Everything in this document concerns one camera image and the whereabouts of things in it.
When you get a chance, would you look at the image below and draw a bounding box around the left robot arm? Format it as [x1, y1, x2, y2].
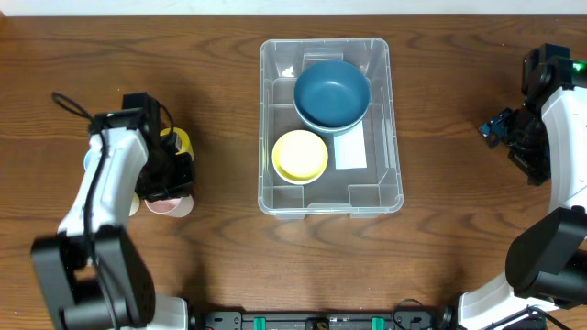
[31, 104, 194, 330]

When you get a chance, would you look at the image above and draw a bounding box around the pink cup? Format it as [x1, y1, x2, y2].
[145, 195, 194, 218]

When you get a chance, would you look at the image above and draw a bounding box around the beige bowl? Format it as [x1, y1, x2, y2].
[295, 107, 368, 136]

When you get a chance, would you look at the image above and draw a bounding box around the yellow cup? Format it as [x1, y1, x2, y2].
[160, 127, 194, 160]

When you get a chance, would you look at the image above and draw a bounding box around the white bowl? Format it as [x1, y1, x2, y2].
[275, 168, 326, 185]

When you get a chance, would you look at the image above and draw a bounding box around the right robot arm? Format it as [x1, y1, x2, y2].
[448, 43, 586, 329]

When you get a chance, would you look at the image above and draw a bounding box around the cream white cup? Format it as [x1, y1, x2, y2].
[129, 193, 140, 216]

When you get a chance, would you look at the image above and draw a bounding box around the light blue cup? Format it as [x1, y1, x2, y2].
[83, 150, 93, 170]

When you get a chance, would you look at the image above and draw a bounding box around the yellow bowl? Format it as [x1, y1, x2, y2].
[271, 130, 328, 172]

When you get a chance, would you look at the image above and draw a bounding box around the dark blue bowl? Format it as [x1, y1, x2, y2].
[300, 115, 362, 138]
[293, 60, 371, 127]

